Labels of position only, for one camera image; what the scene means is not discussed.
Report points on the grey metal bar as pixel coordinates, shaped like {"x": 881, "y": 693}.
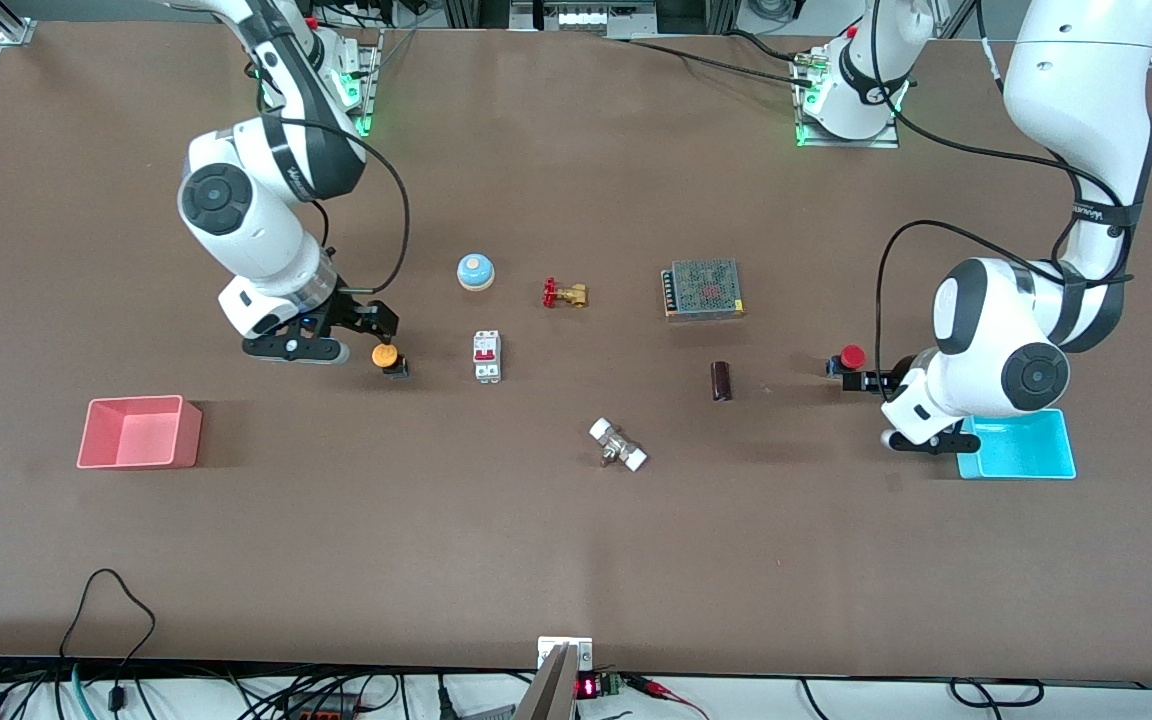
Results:
{"x": 548, "y": 690}

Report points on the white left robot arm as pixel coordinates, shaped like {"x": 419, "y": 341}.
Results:
{"x": 1076, "y": 90}

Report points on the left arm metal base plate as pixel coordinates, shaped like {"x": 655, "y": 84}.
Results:
{"x": 886, "y": 140}

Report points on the blue service bell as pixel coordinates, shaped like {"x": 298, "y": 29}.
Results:
{"x": 475, "y": 270}

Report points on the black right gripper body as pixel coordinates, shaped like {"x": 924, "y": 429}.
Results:
{"x": 354, "y": 315}

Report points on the white circuit breaker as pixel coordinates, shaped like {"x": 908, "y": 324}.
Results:
{"x": 487, "y": 356}

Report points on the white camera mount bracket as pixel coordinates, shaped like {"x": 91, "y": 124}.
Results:
{"x": 564, "y": 648}

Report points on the cyan plastic box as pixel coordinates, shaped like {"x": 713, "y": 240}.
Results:
{"x": 1026, "y": 450}

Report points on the white device with slots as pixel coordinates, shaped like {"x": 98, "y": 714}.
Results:
{"x": 581, "y": 18}

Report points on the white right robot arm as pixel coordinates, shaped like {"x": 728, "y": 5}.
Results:
{"x": 246, "y": 220}

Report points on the yellow push button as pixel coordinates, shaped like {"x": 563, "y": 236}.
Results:
{"x": 384, "y": 354}

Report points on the metal mesh power supply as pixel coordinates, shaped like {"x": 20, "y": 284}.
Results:
{"x": 704, "y": 290}

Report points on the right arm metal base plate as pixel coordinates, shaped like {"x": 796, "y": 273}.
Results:
{"x": 372, "y": 90}

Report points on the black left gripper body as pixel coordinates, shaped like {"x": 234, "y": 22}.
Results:
{"x": 886, "y": 381}

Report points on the red digit display module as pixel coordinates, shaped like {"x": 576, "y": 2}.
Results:
{"x": 596, "y": 686}

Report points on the metal valve white caps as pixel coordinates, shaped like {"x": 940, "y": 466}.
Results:
{"x": 618, "y": 446}

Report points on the pink plastic box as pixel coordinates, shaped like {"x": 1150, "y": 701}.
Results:
{"x": 136, "y": 435}

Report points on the red push button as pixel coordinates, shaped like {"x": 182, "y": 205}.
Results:
{"x": 853, "y": 357}

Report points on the aluminium frame corner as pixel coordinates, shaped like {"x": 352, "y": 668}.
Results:
{"x": 11, "y": 25}

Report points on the dark red cylindrical capacitor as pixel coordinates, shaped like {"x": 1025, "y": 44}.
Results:
{"x": 721, "y": 381}

